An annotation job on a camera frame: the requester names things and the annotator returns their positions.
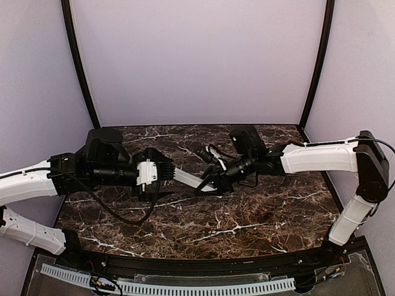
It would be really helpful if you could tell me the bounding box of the white remote control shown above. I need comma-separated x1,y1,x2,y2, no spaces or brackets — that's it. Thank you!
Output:
173,168,202,189

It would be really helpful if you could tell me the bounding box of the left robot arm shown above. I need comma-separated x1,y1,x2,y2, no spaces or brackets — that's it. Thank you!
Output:
1,128,175,256

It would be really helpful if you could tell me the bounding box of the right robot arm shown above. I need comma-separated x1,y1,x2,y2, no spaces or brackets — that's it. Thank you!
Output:
195,126,394,246

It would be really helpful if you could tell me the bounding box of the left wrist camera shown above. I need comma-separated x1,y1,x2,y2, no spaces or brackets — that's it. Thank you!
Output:
136,159,159,186

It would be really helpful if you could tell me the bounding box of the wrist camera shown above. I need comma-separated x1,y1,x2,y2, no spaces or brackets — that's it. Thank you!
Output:
196,146,226,170
136,159,159,186

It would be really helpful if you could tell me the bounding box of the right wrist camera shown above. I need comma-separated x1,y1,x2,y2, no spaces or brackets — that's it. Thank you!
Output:
196,146,226,170

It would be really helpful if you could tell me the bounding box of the black front rail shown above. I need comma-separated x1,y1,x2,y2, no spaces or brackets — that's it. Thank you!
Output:
56,248,343,278

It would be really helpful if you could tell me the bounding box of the white slotted cable duct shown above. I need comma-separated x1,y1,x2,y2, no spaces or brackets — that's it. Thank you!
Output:
40,263,297,296

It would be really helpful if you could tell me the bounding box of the left black frame post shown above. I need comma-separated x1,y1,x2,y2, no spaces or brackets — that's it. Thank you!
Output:
60,0,101,129

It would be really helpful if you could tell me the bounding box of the black frame post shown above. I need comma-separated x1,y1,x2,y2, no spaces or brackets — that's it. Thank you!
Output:
299,0,335,130
60,0,101,129

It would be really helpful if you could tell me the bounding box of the right black frame post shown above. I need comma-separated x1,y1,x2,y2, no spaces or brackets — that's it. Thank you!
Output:
299,0,335,130

